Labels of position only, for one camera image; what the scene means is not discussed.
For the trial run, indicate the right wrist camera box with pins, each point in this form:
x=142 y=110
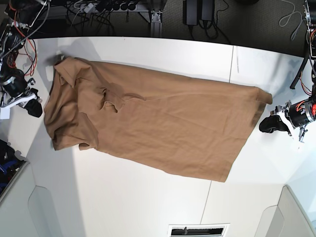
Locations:
x=4 y=113

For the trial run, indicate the tan brown t-shirt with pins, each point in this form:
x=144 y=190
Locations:
x=180 y=125

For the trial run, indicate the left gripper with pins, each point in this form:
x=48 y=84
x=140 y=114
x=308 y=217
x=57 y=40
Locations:
x=291 y=118

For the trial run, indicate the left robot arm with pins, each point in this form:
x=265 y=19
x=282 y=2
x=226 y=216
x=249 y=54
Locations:
x=310 y=51

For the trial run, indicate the grey left table panel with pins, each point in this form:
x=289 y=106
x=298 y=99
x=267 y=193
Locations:
x=29 y=209

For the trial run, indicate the white table vent grille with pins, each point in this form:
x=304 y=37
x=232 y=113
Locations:
x=202 y=230

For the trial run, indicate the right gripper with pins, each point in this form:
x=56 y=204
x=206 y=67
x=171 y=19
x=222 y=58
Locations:
x=17 y=91

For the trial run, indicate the black power adapter brick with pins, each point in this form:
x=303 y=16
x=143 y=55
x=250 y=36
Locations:
x=190 y=12

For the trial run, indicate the aluminium frame post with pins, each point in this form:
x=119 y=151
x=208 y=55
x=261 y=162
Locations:
x=156 y=24

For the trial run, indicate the blue items bin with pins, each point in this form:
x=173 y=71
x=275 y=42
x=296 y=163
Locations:
x=9 y=165

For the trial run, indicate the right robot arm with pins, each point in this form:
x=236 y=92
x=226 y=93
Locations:
x=16 y=34

